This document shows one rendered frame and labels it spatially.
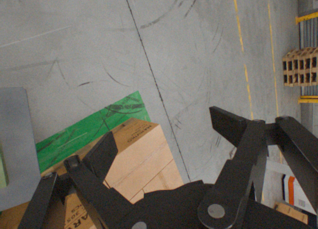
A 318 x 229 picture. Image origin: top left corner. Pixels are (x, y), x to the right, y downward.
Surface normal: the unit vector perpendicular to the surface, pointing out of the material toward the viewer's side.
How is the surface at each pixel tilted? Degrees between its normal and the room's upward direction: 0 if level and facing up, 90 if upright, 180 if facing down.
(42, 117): 0
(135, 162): 0
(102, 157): 54
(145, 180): 0
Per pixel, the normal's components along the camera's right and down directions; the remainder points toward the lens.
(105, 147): 0.97, -0.24
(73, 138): 0.61, 0.07
